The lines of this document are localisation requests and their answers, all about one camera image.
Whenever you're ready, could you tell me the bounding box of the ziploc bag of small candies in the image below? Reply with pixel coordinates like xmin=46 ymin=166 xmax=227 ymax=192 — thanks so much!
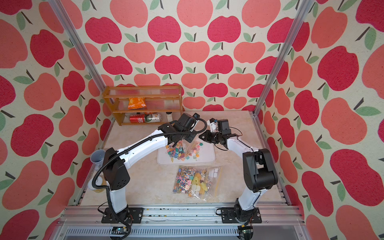
xmin=172 ymin=166 xmax=195 ymax=195

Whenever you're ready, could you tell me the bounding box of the ziploc bag of colourful candies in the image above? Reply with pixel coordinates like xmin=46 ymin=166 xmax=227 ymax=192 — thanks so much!
xmin=184 ymin=141 xmax=201 ymax=160

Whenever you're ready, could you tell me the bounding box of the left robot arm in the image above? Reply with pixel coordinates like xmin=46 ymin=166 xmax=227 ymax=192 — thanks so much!
xmin=92 ymin=113 xmax=208 ymax=227

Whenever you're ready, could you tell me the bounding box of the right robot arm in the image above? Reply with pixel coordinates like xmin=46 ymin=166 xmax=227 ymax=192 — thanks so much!
xmin=199 ymin=119 xmax=278 ymax=225

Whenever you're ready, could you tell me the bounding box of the poured candies pile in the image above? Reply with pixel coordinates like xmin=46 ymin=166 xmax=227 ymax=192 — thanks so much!
xmin=166 ymin=141 xmax=203 ymax=163

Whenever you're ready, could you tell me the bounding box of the orange snack bag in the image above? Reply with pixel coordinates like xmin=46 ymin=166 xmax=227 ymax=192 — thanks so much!
xmin=128 ymin=98 xmax=147 ymax=110

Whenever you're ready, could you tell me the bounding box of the ziploc bag of yellow candies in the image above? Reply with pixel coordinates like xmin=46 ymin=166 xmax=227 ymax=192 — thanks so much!
xmin=188 ymin=166 xmax=222 ymax=202

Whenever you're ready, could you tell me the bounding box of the small white bottle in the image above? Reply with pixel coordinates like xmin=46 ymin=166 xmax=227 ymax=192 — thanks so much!
xmin=166 ymin=112 xmax=173 ymax=122

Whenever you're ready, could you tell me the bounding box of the white plastic tray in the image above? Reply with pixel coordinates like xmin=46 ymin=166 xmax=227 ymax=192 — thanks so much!
xmin=157 ymin=138 xmax=216 ymax=165

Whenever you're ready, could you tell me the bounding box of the green soda can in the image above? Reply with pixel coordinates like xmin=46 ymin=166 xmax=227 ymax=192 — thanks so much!
xmin=145 ymin=113 xmax=162 ymax=123

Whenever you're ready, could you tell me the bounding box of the wooden shelf rack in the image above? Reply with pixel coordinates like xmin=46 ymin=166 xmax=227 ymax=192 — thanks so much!
xmin=102 ymin=85 xmax=184 ymax=126

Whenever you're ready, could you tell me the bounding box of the red soda can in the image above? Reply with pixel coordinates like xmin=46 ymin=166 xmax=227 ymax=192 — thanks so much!
xmin=129 ymin=114 xmax=146 ymax=124

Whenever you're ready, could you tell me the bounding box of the grey blue mug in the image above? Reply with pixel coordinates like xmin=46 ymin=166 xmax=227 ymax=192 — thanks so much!
xmin=90 ymin=150 xmax=106 ymax=171

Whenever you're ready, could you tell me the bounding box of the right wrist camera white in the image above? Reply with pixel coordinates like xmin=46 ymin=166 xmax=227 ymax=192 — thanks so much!
xmin=208 ymin=118 xmax=219 ymax=133

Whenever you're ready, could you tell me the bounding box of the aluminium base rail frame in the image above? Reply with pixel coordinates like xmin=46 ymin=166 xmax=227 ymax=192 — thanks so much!
xmin=48 ymin=204 xmax=310 ymax=240

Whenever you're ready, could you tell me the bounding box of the right aluminium corner post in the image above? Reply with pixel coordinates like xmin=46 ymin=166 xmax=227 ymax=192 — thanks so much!
xmin=253 ymin=0 xmax=315 ymax=117

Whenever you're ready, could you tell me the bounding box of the aluminium corner post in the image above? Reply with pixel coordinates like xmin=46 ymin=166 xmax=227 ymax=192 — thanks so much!
xmin=253 ymin=0 xmax=315 ymax=117
xmin=48 ymin=1 xmax=106 ymax=93

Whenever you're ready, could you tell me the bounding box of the left aluminium corner post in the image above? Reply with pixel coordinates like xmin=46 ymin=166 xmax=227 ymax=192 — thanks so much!
xmin=48 ymin=1 xmax=106 ymax=93

